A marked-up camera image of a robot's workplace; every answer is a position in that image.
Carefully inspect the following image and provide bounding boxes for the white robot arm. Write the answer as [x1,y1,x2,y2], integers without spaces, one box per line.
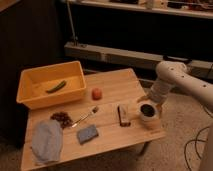
[138,61,213,171]

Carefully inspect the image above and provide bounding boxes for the brown crumbly pile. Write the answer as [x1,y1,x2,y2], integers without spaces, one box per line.
[51,112,73,128]

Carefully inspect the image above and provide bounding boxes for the wooden shelf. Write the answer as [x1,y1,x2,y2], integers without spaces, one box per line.
[68,0,213,19]

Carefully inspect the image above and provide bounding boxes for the brown rectangular block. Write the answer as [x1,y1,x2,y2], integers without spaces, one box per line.
[117,104,131,127]

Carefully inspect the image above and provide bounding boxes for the black floor cables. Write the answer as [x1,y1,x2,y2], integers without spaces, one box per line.
[183,124,213,171]

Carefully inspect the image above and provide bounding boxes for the blue sponge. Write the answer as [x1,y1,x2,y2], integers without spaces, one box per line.
[77,125,99,144]

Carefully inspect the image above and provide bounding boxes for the orange round fruit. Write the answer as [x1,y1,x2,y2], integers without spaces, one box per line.
[92,88,102,100]

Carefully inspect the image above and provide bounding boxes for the small brush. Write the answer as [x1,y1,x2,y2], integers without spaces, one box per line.
[71,106,99,128]

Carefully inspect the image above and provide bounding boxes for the white paper cup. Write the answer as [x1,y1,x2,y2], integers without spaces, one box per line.
[139,103,158,122]

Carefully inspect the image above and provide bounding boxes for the wooden table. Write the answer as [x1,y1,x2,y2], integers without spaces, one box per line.
[21,69,165,171]

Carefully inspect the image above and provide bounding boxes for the blue folded cloth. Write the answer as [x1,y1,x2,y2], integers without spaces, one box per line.
[31,120,63,165]

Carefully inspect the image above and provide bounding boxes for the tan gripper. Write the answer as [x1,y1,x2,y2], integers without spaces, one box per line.
[137,96,162,115]

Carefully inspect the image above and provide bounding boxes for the grey metal rail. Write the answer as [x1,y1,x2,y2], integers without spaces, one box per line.
[64,41,213,99]

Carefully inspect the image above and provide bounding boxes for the yellow plastic tray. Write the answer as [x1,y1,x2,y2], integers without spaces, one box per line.
[16,61,86,109]

